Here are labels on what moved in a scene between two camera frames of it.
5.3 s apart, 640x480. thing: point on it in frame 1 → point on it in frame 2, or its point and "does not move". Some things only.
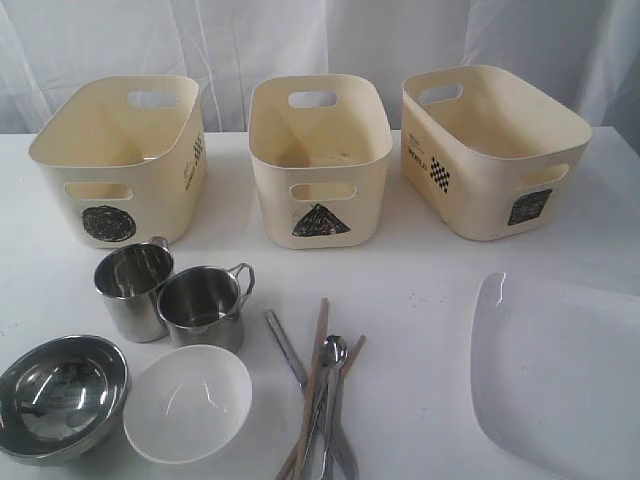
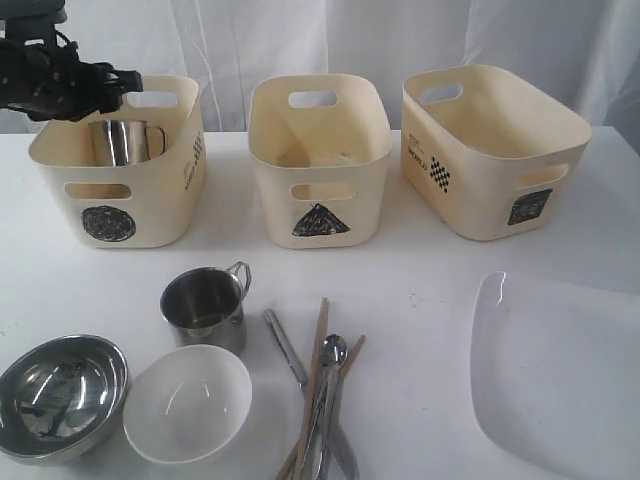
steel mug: (202, 305) does not move
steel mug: (130, 279) → (116, 143)
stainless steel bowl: (61, 399) does not move
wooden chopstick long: (312, 397) does not move
